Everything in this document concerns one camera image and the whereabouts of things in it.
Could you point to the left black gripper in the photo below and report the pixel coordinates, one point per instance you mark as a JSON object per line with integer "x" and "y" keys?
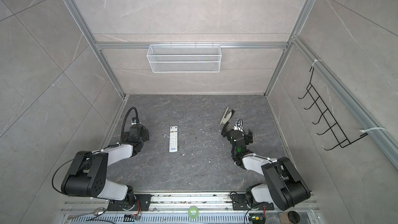
{"x": 146, "y": 135}

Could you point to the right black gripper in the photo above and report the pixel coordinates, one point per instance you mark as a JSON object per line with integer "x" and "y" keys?
{"x": 249, "y": 138}

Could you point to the white remote control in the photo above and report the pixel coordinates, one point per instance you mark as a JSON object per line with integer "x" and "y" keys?
{"x": 173, "y": 146}

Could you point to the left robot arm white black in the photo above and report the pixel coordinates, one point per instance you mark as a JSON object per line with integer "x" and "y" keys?
{"x": 87, "y": 174}

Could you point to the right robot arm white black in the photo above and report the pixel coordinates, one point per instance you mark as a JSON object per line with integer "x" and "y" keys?
{"x": 284, "y": 187}

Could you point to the green round sticker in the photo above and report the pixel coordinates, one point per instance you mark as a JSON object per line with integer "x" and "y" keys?
{"x": 193, "y": 212}

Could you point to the green circuit board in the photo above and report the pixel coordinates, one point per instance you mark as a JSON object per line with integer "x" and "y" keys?
{"x": 256, "y": 219}

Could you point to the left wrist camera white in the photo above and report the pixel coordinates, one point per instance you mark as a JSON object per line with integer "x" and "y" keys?
{"x": 135, "y": 121}

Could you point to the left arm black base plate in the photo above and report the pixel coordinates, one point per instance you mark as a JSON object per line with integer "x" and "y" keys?
{"x": 141, "y": 201}

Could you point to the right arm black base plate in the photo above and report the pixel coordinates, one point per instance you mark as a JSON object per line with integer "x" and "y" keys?
{"x": 242, "y": 202}

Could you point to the aluminium mounting rail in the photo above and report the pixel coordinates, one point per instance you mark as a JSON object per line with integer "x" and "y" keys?
{"x": 160, "y": 202}

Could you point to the white wire mesh basket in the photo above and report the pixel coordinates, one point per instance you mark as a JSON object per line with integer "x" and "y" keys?
{"x": 184, "y": 58}

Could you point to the black wire hook rack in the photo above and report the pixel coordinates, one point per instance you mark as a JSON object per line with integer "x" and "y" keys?
{"x": 340, "y": 139}

